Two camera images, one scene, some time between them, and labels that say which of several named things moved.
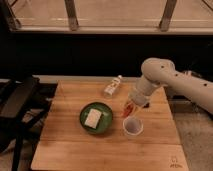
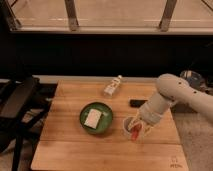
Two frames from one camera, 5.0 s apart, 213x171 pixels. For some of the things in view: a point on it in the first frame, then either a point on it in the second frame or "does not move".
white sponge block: (92, 118) does not move
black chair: (24, 104) does not move
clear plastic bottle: (108, 92) does not move
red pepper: (129, 109) to (135, 129)
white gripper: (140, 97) to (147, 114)
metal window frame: (106, 16) does not move
